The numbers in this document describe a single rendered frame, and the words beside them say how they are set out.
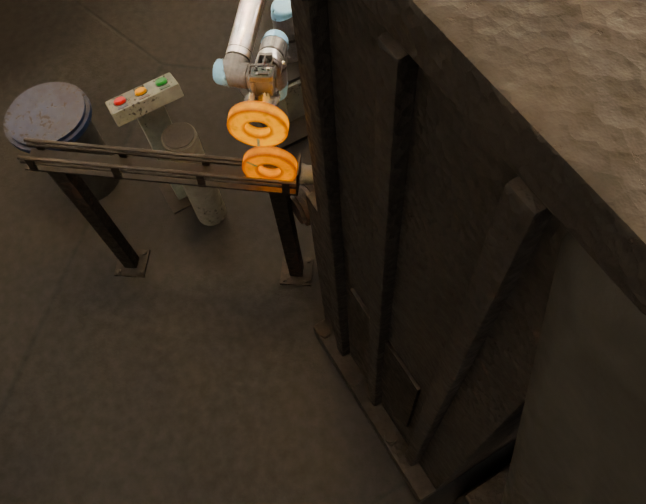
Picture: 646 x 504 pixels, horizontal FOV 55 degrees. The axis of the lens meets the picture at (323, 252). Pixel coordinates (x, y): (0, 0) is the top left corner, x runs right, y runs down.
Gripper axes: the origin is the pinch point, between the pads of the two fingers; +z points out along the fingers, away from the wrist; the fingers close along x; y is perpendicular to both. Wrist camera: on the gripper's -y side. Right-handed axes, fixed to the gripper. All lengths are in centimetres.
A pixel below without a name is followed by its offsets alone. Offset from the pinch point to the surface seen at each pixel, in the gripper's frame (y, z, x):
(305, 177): -23.3, -4.9, 10.3
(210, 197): -65, -39, -33
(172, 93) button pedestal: -22, -43, -38
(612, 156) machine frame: 63, 88, 50
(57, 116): -38, -50, -87
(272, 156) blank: -14.3, -3.0, 2.0
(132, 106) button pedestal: -22, -36, -50
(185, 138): -33, -33, -34
